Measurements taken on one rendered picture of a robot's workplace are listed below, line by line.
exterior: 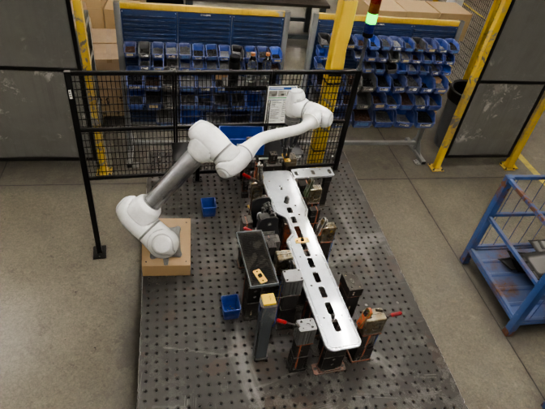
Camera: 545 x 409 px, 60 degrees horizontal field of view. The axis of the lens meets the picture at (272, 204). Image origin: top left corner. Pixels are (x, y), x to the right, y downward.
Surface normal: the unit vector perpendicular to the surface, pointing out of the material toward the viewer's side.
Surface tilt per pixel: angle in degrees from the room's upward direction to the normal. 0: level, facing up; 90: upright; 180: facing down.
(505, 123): 91
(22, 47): 92
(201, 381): 0
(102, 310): 0
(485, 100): 91
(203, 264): 0
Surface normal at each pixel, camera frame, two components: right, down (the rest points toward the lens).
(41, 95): 0.18, 0.65
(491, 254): 0.11, -0.76
